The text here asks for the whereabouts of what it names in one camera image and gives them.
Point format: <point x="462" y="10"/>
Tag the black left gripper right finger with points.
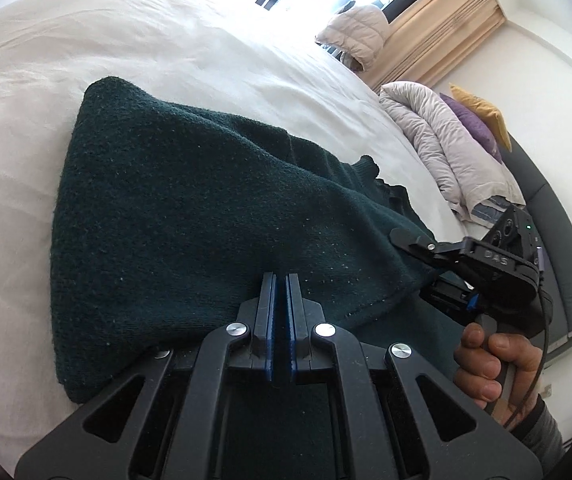
<point x="307" y="359"/>

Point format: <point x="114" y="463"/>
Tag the purple pillow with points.
<point x="475" y="127"/>

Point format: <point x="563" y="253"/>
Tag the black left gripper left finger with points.
<point x="258" y="314"/>

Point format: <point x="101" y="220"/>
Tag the beige puffer jacket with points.
<point x="359" y="34"/>

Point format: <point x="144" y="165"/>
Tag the folded beige quilted duvet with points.
<point x="477" y="187"/>

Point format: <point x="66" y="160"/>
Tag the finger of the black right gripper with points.
<point x="422" y="247"/>

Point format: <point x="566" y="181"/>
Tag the dark green knit garment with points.
<point x="167" y="217"/>

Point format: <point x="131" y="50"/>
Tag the grey sleeve right forearm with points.
<point x="539" y="432"/>

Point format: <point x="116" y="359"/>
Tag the white bed sheet mattress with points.
<point x="210" y="54"/>

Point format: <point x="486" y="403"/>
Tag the mustard yellow pillow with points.
<point x="490" y="115"/>

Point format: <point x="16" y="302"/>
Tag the person's right hand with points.
<point x="479" y="360"/>

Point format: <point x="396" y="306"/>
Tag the beige curtain right side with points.
<point x="430" y="38"/>

